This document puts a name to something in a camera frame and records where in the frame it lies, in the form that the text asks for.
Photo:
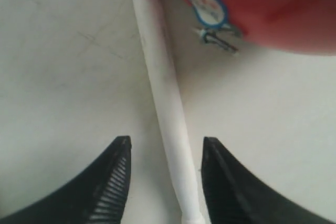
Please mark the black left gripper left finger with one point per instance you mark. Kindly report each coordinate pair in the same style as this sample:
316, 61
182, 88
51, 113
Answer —
97, 195

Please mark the white wooden drumstick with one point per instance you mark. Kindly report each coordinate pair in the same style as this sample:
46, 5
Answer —
168, 104

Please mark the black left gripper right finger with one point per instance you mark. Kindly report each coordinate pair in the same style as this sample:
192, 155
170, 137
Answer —
235, 195

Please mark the red drum with studs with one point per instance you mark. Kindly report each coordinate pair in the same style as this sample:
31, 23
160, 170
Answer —
305, 26

